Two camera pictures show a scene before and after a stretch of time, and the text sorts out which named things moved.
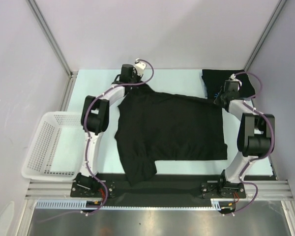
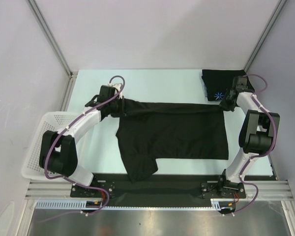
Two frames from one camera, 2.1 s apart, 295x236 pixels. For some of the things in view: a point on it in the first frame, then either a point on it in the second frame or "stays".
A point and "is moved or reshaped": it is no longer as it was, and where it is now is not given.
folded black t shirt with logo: (214, 79) stays
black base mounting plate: (112, 187) stays
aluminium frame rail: (272, 189) stays
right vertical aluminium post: (277, 13) stays
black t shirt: (152, 125) is moved or reshaped
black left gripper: (134, 72) -> (122, 112)
